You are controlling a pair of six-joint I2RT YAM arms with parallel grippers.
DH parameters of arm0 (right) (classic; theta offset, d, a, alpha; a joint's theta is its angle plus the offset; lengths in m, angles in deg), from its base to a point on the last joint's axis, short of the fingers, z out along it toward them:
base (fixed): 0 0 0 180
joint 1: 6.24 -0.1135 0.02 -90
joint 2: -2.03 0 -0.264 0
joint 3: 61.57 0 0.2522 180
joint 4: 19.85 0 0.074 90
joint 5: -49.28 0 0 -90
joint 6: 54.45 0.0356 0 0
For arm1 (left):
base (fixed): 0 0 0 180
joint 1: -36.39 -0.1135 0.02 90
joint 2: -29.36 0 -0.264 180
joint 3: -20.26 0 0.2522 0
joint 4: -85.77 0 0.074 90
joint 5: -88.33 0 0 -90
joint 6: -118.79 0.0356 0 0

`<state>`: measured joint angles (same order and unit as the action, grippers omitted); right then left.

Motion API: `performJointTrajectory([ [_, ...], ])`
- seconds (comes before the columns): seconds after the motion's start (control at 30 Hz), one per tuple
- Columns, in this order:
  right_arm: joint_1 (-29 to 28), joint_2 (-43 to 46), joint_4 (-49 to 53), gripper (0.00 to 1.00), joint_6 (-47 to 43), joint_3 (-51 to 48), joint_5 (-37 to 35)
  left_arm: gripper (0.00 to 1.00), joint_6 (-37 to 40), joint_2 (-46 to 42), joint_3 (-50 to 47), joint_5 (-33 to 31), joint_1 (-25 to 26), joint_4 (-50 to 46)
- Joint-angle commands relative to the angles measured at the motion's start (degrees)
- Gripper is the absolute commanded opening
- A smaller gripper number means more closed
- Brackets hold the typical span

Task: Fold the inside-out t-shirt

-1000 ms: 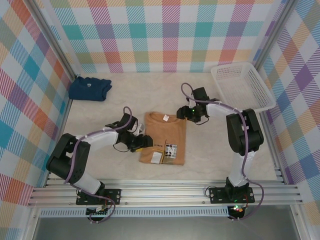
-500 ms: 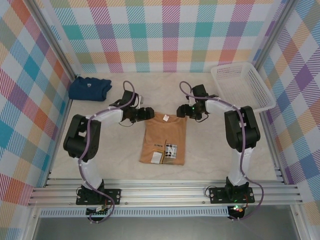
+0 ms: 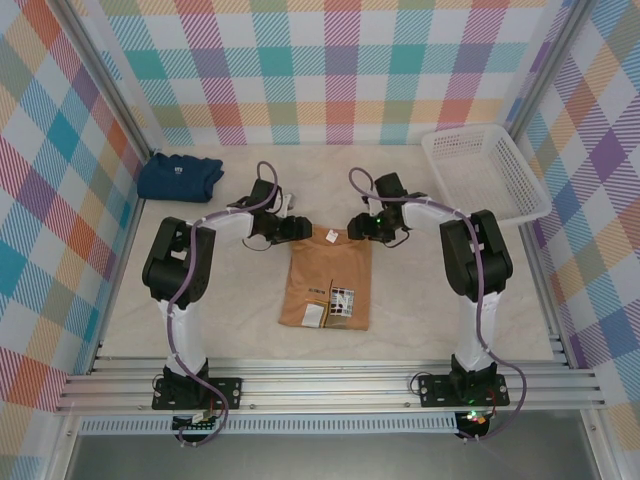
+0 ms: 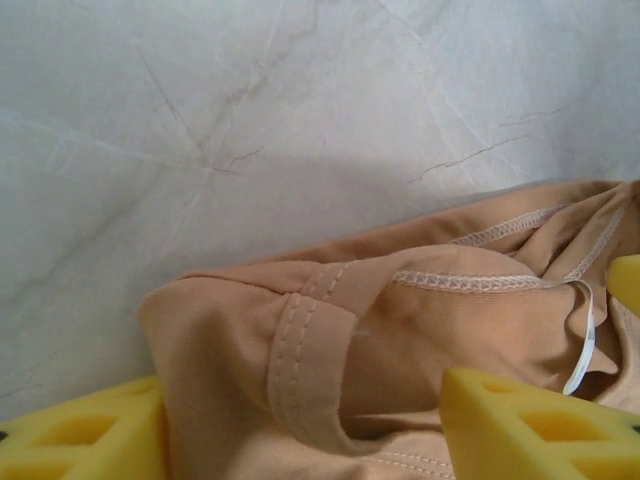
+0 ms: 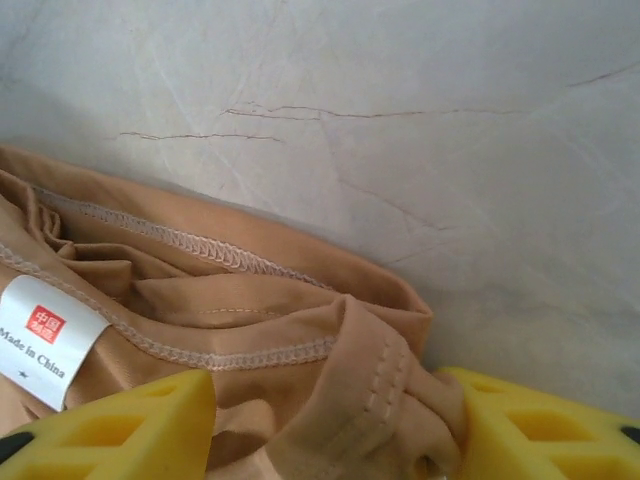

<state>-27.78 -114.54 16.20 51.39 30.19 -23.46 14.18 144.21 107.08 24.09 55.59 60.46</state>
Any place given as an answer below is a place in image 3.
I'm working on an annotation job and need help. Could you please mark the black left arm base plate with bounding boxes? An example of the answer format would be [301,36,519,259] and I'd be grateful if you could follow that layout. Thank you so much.
[152,377,244,412]

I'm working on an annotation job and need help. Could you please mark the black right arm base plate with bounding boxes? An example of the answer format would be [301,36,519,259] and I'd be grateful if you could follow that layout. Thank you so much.
[417,372,512,409]

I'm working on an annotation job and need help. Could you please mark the tan t-shirt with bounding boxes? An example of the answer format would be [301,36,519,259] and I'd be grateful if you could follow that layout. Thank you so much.
[277,224,374,334]

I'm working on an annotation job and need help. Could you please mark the aluminium table side rail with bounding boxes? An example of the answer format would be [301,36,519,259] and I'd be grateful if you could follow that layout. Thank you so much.
[519,219,575,369]
[88,147,160,376]

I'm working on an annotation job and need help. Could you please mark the white plastic mesh basket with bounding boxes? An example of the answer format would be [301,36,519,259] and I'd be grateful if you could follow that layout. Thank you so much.
[420,124,552,224]

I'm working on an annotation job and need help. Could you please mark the white slotted cable tray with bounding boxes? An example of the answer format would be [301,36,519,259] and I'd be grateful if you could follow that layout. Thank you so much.
[78,412,460,436]

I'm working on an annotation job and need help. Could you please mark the aluminium frame post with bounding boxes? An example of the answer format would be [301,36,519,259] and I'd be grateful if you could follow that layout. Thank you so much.
[498,0,599,151]
[49,0,160,162]

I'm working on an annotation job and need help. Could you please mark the aluminium mounting rail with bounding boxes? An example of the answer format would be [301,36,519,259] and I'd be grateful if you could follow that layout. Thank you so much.
[54,354,607,415]

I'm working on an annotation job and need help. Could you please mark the folded navy blue t-shirt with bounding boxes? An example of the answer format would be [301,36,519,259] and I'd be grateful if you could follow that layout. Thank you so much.
[137,152,225,204]

